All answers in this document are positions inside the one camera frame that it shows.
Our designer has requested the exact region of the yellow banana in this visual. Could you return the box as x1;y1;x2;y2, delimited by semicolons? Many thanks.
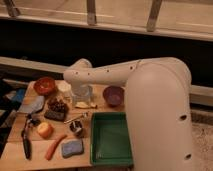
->
75;102;97;109

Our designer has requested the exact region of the green plastic tray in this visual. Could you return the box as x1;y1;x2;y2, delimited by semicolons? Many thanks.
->
90;112;133;166

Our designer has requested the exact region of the purple bowl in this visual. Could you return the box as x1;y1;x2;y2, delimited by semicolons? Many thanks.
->
103;86;124;107

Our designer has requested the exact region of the small metal can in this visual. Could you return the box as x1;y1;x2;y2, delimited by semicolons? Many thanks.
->
70;120;83;137

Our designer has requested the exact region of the dark grape bunch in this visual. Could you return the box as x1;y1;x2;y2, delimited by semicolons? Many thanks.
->
48;98;68;113

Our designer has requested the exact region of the blue sponge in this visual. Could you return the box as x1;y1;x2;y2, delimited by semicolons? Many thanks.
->
61;139;84;158

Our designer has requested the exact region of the red bowl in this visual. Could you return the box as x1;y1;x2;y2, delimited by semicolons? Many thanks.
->
33;77;56;96

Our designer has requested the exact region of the yellow apple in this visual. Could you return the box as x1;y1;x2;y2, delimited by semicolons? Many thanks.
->
37;122;53;138

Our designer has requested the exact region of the dark green sponge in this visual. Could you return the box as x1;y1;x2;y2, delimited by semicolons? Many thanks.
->
44;110;65;121

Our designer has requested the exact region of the orange carrot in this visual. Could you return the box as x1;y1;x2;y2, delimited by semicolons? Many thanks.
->
45;134;67;160

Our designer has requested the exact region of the black handled tool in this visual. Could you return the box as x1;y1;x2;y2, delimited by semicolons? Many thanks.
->
21;114;40;160

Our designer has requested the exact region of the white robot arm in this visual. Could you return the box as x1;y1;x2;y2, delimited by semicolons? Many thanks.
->
63;57;195;171

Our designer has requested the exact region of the blue cloth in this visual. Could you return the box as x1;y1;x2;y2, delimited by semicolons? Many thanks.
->
12;89;26;103

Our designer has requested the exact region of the white cup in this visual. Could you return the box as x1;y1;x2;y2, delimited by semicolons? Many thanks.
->
58;81;71;99

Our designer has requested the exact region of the grey blue plate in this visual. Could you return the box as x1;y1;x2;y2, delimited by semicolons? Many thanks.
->
19;96;45;114

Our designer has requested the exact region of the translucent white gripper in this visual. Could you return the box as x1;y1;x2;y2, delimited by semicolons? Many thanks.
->
71;85;93;106

